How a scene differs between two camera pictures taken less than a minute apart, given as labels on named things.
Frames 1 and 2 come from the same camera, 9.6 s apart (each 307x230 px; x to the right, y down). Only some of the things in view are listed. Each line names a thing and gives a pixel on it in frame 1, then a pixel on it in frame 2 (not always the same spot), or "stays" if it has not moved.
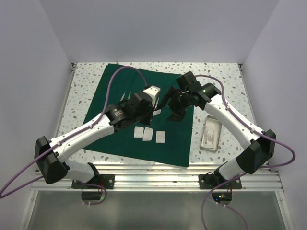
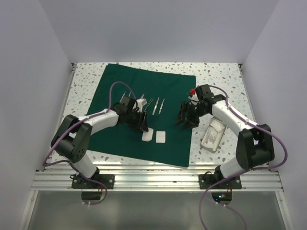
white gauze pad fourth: [147, 134] stays
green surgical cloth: [168, 141] stays
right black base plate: [208, 181] stays
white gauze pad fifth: [160, 137] stays
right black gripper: [178, 114] to [191, 122]
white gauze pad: [157, 111] to [216, 125]
